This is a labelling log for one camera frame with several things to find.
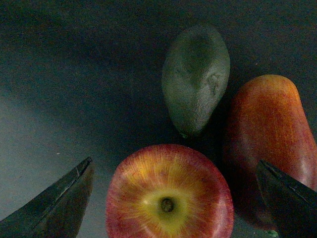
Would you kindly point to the red yellow apple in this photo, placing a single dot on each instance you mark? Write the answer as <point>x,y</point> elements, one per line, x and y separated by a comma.
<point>168,191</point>

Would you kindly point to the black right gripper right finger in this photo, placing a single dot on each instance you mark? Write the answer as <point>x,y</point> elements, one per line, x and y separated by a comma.
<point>292,205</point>

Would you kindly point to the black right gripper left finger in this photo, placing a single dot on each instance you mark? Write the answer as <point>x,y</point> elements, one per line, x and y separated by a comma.
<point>58,211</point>

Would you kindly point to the red orange mango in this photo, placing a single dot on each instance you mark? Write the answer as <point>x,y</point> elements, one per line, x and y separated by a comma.
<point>266,121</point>

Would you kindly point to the green avocado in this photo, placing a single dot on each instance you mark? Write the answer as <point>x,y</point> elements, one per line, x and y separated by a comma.
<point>194,78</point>

